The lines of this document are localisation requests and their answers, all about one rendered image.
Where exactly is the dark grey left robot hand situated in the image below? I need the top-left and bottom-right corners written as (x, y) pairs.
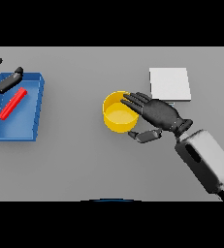
top-left (0, 57), bottom-right (24, 107)

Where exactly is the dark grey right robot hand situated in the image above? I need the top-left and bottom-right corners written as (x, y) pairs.
top-left (120, 91), bottom-right (194, 144)

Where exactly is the red beaker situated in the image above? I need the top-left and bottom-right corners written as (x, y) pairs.
top-left (0, 86), bottom-right (28, 121)

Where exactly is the pale square scale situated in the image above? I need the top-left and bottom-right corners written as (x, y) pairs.
top-left (148, 67), bottom-right (193, 103)

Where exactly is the yellow bowl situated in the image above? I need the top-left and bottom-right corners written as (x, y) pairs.
top-left (102, 90), bottom-right (141, 134)

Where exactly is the blue tray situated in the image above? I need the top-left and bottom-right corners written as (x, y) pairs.
top-left (0, 72), bottom-right (46, 142)

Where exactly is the thin dark arc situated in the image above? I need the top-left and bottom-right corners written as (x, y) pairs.
top-left (80, 198), bottom-right (143, 202)

